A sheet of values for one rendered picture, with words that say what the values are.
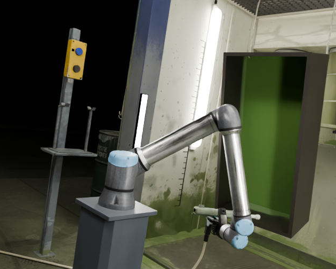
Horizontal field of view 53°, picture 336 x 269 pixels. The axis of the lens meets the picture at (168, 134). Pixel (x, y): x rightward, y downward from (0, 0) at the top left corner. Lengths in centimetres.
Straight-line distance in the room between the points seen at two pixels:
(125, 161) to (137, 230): 35
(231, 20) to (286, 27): 57
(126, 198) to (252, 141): 137
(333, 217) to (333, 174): 43
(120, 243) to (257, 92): 159
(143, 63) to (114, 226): 139
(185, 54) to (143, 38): 44
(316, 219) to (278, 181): 73
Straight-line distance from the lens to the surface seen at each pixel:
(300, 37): 355
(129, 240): 173
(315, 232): 330
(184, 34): 293
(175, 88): 285
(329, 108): 335
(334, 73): 339
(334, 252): 322
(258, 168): 279
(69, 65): 243
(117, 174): 168
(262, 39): 374
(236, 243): 193
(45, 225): 265
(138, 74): 263
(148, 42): 265
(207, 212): 218
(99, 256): 170
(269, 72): 266
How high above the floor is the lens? 113
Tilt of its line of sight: 3 degrees down
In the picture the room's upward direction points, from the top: 9 degrees clockwise
